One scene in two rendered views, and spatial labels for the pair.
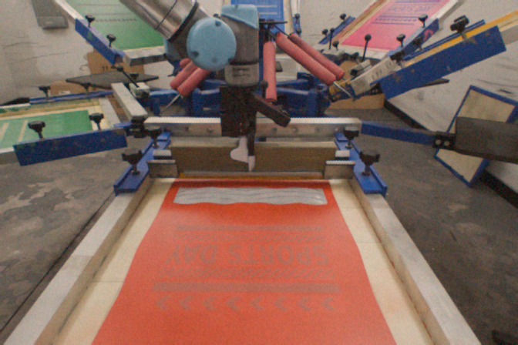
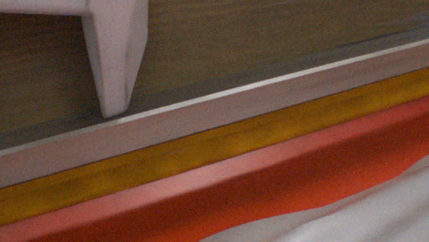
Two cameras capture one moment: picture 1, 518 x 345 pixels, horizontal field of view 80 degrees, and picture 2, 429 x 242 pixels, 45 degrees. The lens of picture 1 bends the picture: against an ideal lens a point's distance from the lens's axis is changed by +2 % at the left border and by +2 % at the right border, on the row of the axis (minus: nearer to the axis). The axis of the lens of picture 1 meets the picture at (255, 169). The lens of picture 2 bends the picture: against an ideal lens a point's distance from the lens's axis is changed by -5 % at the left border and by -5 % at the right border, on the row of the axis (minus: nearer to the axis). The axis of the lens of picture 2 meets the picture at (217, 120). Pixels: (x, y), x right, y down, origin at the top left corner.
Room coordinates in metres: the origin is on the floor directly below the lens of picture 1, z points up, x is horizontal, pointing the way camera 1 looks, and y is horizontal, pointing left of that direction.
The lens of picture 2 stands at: (0.54, 0.04, 1.05)
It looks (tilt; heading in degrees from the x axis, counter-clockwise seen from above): 23 degrees down; 338
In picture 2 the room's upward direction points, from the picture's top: 7 degrees counter-clockwise
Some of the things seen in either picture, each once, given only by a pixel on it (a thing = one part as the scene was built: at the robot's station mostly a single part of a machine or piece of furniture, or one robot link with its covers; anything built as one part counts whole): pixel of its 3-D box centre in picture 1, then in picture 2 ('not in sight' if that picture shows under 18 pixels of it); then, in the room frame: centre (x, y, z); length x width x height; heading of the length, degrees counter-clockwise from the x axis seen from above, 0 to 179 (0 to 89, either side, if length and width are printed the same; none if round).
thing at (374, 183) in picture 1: (354, 169); not in sight; (0.73, -0.27, 0.97); 0.30 x 0.05 x 0.07; 179
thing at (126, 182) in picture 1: (148, 168); not in sight; (0.73, 0.29, 0.97); 0.30 x 0.05 x 0.07; 179
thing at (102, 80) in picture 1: (161, 92); not in sight; (1.89, 0.58, 0.91); 1.34 x 0.40 x 0.08; 59
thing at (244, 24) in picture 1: (239, 35); not in sight; (0.69, 0.04, 1.31); 0.09 x 0.08 x 0.11; 111
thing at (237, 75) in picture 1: (241, 74); not in sight; (0.69, 0.03, 1.23); 0.08 x 0.08 x 0.05
